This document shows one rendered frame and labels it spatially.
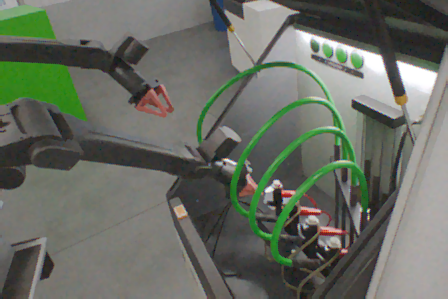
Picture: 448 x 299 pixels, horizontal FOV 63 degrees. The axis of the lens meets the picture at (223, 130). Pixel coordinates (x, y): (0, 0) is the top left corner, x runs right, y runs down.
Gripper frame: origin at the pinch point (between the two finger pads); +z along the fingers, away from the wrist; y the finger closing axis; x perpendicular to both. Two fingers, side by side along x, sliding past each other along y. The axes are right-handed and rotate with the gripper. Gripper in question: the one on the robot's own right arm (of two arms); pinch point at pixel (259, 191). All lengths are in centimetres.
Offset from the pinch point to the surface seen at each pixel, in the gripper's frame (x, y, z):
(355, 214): -15.1, 13.6, 14.0
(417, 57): -11.0, 47.9, -0.7
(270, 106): 35.2, 14.6, 4.2
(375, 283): -34.3, 10.4, 9.2
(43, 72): 288, -128, -82
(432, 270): -42.0, 21.2, 4.5
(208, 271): -8.4, -23.5, -1.0
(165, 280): 75, -111, 44
